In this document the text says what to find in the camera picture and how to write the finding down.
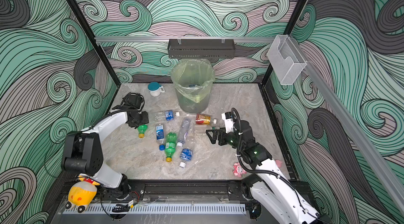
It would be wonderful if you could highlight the pink flower toy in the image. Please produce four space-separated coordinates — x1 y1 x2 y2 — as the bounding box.
233 163 247 178

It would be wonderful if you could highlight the black wall shelf tray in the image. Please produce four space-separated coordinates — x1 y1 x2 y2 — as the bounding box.
167 38 236 60

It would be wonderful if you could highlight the clear bottle blue label white cap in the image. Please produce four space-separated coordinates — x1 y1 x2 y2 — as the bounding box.
151 110 180 122

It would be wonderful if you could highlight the white mug with teal lid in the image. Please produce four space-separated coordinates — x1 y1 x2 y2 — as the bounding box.
147 82 165 97

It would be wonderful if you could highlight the red yellow tea bottle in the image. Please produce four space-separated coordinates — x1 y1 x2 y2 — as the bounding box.
195 114 217 125

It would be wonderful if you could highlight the clear bottle blue scenic label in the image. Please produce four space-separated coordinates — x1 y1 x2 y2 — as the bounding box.
155 123 165 151

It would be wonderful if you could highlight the clear bottle green neck band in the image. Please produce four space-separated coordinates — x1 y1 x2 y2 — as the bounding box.
193 124 220 135

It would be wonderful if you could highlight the white cable duct strip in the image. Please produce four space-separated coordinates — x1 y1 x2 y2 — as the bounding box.
62 203 247 215

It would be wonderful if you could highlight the small clear bottle blue label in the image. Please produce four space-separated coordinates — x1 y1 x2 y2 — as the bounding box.
179 138 195 168

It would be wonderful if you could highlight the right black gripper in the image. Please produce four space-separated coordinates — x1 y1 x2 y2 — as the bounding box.
207 126 247 152

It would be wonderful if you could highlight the green soda bottle yellow cap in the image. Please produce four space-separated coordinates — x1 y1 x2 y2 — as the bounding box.
165 132 177 163

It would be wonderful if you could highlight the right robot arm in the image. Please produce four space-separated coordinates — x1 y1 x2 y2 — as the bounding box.
205 108 326 224

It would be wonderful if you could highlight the tall clear bottle white cap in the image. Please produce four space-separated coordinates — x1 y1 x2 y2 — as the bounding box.
177 118 191 147

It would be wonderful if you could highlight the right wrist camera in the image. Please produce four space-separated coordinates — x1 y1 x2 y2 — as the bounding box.
222 112 234 134

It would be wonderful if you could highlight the yellow chick plush toy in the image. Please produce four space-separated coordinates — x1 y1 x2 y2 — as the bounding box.
65 176 101 213

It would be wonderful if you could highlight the clear acrylic wall holder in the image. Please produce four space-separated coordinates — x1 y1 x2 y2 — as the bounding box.
267 35 307 85

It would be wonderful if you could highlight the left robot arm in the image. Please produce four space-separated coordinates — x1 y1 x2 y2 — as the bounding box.
61 93 149 194

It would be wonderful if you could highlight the mesh bin with green bag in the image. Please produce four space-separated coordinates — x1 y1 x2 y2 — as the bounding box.
170 59 216 114

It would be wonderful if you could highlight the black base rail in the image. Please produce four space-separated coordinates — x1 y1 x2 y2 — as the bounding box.
100 179 253 202

